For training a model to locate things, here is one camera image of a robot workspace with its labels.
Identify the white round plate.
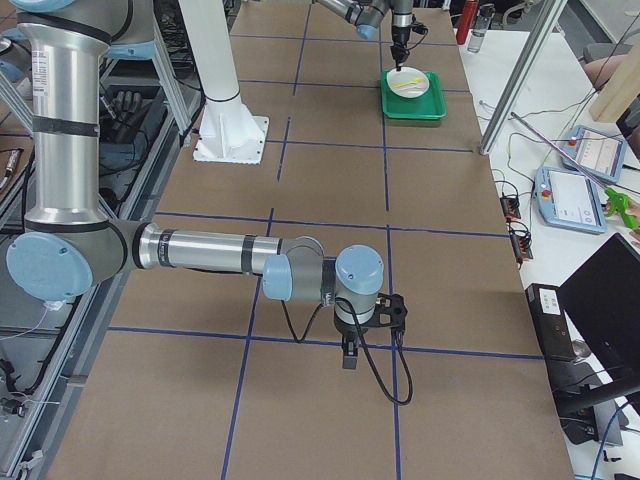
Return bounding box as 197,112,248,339
386,66,430,99

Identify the yellow plastic utensil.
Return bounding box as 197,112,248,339
390,78,428,90

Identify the white plastic utensil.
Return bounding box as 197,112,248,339
397,84,429,98

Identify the green plastic tray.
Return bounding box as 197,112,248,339
380,70,448,122

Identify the red bottle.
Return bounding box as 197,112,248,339
456,0,478,45

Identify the clear water bottle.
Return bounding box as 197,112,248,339
467,3,495,53

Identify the metal rod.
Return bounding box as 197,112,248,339
511,112,627,185

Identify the upper orange black connector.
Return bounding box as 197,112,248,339
500,194,521,221

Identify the orange black connector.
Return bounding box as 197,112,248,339
507,221,533,266
500,194,521,221

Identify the lower orange black connector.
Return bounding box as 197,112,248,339
507,221,533,266

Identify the black computer box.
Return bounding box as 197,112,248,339
525,283,592,363

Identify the far teach pendant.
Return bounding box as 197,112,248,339
558,125,627,184

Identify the teach pendant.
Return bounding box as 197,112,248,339
558,125,627,184
534,166,607,235

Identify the near teach pendant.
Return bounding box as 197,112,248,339
534,166,607,235

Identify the wooden block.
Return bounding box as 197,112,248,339
589,42,639,123

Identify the black monitor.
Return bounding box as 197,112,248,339
557,233,639,416

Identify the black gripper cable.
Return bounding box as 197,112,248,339
280,297,415,406

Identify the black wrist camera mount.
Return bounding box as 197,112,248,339
367,292,408,333

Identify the aluminium frame post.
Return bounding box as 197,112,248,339
479,0,568,155

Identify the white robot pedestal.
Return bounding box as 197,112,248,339
179,0,269,165

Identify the blue cable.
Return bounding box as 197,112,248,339
589,394,640,480

